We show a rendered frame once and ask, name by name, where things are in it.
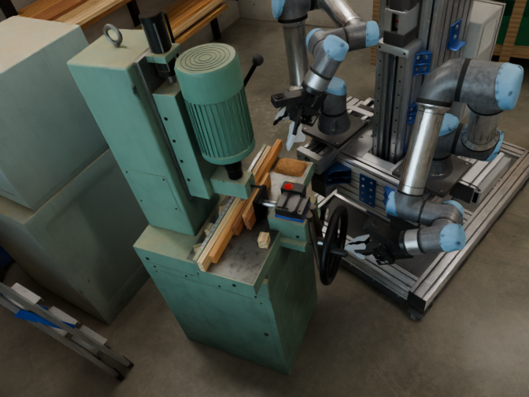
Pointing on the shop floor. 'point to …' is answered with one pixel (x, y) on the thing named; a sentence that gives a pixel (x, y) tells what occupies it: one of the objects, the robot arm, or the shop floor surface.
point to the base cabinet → (245, 311)
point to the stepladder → (59, 326)
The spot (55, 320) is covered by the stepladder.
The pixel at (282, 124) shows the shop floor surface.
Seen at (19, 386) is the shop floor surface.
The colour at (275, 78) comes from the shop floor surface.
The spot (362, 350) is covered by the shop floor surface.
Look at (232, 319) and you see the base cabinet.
